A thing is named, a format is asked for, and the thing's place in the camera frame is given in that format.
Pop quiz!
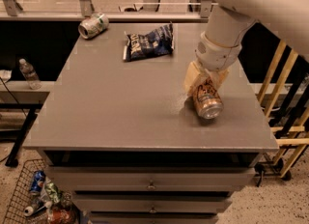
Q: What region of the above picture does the green crushed can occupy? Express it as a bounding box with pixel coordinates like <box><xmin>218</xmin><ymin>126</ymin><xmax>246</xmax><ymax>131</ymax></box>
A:
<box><xmin>44</xmin><ymin>182</ymin><xmax>61</xmax><ymax>204</ymax></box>

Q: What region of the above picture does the grey drawer cabinet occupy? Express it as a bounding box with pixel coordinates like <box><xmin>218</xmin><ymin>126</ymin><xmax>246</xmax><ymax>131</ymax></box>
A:
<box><xmin>25</xmin><ymin>23</ymin><xmax>277</xmax><ymax>224</ymax></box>

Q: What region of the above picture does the wire basket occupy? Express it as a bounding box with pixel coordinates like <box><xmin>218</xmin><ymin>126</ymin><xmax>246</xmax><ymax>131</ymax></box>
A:
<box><xmin>3</xmin><ymin>159</ymin><xmax>79</xmax><ymax>224</ymax></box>

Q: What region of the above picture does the red soda can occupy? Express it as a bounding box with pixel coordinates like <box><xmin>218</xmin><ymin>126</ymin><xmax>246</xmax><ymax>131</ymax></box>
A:
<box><xmin>47</xmin><ymin>210</ymin><xmax>75</xmax><ymax>224</ymax></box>

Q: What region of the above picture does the blue chip bag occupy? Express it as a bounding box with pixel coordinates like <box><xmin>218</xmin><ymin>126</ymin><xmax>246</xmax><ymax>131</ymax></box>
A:
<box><xmin>123</xmin><ymin>23</ymin><xmax>174</xmax><ymax>62</ymax></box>

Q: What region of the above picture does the blue soda can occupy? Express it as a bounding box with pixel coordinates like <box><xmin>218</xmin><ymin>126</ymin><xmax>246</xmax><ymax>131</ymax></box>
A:
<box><xmin>29</xmin><ymin>170</ymin><xmax>45</xmax><ymax>196</ymax></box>

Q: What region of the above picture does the grey side bench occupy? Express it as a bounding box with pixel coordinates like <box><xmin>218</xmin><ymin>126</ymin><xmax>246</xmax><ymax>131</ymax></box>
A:
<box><xmin>0</xmin><ymin>81</ymin><xmax>55</xmax><ymax>168</ymax></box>

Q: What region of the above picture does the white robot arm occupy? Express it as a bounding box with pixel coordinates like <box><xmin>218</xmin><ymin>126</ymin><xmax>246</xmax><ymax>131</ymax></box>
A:
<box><xmin>183</xmin><ymin>0</ymin><xmax>309</xmax><ymax>96</ymax></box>

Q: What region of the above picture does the green white soda can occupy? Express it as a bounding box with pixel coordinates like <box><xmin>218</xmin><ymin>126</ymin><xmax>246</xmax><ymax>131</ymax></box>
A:
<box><xmin>78</xmin><ymin>14</ymin><xmax>109</xmax><ymax>40</ymax></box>

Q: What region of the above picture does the clear plastic water bottle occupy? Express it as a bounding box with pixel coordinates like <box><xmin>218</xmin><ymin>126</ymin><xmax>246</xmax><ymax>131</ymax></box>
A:
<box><xmin>19</xmin><ymin>59</ymin><xmax>42</xmax><ymax>90</ymax></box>

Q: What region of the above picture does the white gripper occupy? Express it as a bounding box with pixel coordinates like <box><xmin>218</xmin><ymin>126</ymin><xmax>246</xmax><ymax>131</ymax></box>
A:
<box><xmin>183</xmin><ymin>32</ymin><xmax>241</xmax><ymax>96</ymax></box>

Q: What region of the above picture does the orange soda can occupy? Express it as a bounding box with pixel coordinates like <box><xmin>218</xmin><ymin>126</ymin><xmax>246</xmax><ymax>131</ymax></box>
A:
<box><xmin>192</xmin><ymin>78</ymin><xmax>223</xmax><ymax>120</ymax></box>

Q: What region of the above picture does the white bottle in basket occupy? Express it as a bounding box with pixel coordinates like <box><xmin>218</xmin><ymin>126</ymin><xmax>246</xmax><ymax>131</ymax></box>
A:
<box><xmin>23</xmin><ymin>201</ymin><xmax>52</xmax><ymax>217</ymax></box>

